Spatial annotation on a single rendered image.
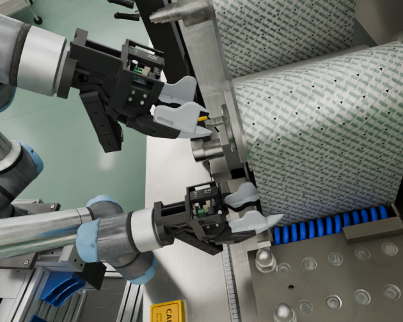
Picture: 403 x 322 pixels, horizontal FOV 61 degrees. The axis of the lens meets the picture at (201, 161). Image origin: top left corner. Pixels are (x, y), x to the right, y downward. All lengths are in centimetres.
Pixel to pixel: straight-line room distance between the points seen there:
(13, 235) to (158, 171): 44
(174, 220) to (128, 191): 167
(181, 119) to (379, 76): 26
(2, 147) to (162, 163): 43
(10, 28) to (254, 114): 31
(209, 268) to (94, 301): 99
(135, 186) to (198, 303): 153
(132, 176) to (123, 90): 189
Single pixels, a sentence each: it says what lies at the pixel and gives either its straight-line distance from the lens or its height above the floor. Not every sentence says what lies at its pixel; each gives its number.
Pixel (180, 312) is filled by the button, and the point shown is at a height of 92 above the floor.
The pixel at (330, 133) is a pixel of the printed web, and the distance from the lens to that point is 51.
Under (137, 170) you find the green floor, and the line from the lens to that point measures 232.
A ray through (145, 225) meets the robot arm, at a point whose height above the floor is 115.
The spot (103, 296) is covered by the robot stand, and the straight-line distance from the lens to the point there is 172.
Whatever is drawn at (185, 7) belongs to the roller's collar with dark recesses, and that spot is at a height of 135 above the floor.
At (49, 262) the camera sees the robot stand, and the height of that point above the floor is 76.
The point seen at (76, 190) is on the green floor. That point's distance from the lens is 247.
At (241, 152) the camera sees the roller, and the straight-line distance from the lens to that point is 50.
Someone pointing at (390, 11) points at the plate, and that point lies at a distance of 79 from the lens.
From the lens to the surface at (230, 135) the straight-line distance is 51.
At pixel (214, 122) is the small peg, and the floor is 128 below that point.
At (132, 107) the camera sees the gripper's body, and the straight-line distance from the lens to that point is 47.
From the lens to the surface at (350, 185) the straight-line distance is 63.
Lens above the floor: 163
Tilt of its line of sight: 48 degrees down
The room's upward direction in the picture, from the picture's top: 22 degrees counter-clockwise
